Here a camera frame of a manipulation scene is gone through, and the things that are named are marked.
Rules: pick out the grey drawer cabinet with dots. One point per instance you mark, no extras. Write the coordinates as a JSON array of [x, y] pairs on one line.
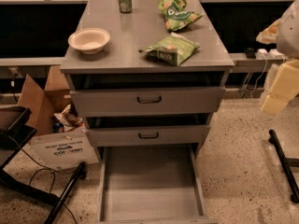
[[120, 66]]

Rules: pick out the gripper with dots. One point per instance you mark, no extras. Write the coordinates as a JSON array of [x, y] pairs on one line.
[[289, 34]]

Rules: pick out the grey bottom drawer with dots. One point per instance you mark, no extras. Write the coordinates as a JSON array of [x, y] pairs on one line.
[[150, 185]]

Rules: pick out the grey drawer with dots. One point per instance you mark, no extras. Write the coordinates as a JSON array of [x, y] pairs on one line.
[[150, 185], [141, 102], [142, 136]]

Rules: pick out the brown cardboard box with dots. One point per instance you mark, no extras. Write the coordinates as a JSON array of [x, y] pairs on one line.
[[61, 141]]

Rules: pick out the white power adapters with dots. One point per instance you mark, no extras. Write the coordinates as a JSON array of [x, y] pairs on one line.
[[263, 54]]

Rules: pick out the green snack bag front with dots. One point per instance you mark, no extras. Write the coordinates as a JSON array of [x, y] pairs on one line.
[[175, 49]]

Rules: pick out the grey middle drawer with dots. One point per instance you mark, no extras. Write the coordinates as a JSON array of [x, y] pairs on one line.
[[142, 136]]

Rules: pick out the white paper bowl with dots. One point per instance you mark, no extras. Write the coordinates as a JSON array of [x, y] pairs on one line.
[[89, 40]]

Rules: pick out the grey top drawer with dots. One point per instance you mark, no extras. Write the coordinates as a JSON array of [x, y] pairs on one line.
[[141, 102]]

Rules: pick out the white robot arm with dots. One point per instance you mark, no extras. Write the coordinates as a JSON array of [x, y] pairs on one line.
[[284, 32]]

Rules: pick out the green rice chip bag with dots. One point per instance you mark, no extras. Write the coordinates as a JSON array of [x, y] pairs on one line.
[[176, 15]]

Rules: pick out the black stand leg right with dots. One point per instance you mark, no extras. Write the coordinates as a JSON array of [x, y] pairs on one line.
[[286, 164]]

